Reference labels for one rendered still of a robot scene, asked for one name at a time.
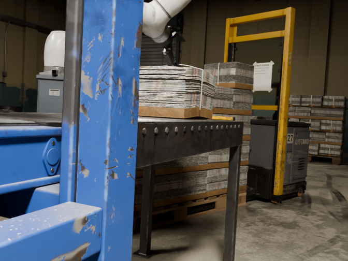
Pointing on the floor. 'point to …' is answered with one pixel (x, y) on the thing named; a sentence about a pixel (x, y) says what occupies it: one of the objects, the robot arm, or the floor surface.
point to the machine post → (102, 115)
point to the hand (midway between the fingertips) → (179, 53)
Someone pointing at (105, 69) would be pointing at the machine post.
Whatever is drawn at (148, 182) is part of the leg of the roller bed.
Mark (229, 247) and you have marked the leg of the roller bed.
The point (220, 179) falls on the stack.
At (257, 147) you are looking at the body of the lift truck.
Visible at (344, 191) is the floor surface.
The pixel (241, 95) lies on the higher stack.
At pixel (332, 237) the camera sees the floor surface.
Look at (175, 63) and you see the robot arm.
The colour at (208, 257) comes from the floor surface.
